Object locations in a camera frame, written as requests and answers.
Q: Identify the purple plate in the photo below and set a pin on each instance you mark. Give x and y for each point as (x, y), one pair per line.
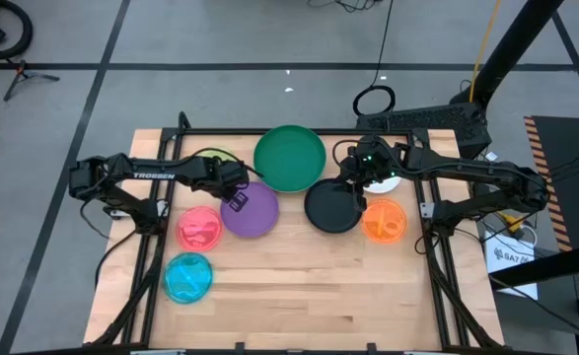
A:
(257, 217)

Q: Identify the black metal beam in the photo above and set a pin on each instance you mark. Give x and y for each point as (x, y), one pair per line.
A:
(555, 263)

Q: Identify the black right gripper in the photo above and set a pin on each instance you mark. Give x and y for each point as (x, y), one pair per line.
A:
(368, 165)

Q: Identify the small orange translucent plate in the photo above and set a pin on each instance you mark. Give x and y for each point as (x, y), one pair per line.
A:
(383, 222)

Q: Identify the white plate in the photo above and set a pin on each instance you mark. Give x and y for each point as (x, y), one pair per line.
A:
(385, 186)

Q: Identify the black metal table frame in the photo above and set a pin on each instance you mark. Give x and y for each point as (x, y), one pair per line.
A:
(294, 131)

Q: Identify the yellow plug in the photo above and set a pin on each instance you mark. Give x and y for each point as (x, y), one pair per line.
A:
(514, 223)

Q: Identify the small lime translucent plate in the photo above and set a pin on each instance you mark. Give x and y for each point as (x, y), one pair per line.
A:
(215, 154)

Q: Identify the thick black pole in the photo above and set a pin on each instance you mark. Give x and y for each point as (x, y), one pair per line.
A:
(511, 44)

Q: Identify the hazard striped black mat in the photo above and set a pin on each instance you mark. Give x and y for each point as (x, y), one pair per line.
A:
(560, 148)

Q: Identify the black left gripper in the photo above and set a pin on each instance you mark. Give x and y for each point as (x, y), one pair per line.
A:
(232, 176)

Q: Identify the large dark green plate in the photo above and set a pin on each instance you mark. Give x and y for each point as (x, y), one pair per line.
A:
(289, 158)

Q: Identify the small pink translucent plate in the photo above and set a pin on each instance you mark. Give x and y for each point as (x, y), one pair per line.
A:
(199, 229)

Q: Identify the small cyan translucent plate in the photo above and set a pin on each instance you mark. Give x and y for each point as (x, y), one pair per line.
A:
(188, 278)

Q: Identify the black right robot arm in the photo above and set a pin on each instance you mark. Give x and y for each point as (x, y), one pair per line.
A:
(466, 170)

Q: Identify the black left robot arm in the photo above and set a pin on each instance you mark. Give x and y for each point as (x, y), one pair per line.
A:
(151, 175)

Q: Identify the black plate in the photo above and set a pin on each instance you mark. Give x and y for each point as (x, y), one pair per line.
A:
(331, 207)

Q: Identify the white printed sign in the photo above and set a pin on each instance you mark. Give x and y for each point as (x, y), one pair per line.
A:
(506, 259)

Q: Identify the black tripod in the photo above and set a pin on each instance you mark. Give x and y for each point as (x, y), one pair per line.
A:
(21, 74)

